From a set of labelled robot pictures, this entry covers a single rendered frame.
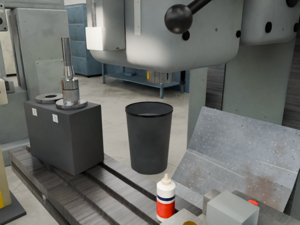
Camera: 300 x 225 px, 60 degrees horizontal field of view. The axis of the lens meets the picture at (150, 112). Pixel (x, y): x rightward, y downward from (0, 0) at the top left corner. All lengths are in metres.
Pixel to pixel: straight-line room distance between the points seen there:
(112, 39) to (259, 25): 0.24
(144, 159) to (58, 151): 1.79
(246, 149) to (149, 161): 1.83
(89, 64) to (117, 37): 7.39
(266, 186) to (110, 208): 0.40
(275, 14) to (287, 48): 0.23
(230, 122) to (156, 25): 0.53
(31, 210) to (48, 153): 1.56
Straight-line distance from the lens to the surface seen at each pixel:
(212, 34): 0.39
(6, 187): 2.38
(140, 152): 2.51
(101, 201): 0.68
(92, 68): 7.82
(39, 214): 2.32
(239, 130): 0.80
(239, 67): 0.79
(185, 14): 0.28
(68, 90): 0.76
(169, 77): 0.44
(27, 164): 0.91
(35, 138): 0.89
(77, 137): 0.75
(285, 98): 0.75
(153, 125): 2.37
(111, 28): 0.36
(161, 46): 0.33
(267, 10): 0.49
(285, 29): 0.57
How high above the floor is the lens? 1.37
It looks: 18 degrees down
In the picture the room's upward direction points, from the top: straight up
